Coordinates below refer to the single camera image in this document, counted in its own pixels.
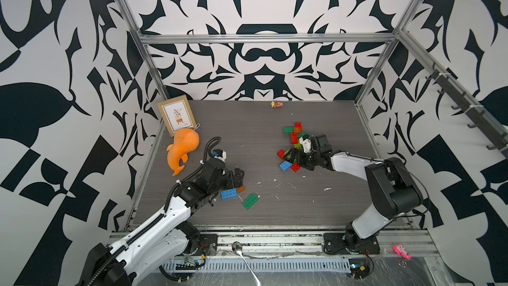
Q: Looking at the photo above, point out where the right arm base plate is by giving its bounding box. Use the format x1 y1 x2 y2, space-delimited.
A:
323 231 380 255

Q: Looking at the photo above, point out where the small toy figure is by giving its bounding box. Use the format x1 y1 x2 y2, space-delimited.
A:
270 101 283 108

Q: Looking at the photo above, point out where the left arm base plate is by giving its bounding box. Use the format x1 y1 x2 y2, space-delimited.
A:
185 233 218 256

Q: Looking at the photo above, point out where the blue lego brick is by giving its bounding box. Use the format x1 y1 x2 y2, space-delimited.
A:
279 161 292 172
220 189 238 200

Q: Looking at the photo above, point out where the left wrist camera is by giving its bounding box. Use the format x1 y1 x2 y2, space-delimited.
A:
212 149 227 162

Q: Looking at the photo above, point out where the framed plant picture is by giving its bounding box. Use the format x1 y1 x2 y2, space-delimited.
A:
157 95 197 137

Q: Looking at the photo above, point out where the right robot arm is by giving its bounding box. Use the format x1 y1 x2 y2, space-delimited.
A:
278 135 424 255

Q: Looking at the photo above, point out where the metal spoon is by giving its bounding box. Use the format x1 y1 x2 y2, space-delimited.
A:
232 241 261 286

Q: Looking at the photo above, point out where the pink clip toy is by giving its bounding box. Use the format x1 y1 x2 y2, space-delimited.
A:
393 244 411 261

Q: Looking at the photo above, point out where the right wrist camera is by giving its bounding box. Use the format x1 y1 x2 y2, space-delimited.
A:
299 135 312 154

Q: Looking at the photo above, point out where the wall hook rack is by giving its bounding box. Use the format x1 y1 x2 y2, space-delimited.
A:
426 62 507 159

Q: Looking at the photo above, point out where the orange whale plush toy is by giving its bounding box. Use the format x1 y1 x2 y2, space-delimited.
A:
166 128 200 177

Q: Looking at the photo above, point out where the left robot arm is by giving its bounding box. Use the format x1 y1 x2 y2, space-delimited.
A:
78 136 245 285

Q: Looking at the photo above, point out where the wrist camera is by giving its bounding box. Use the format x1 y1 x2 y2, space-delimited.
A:
299 135 312 154
212 149 227 162

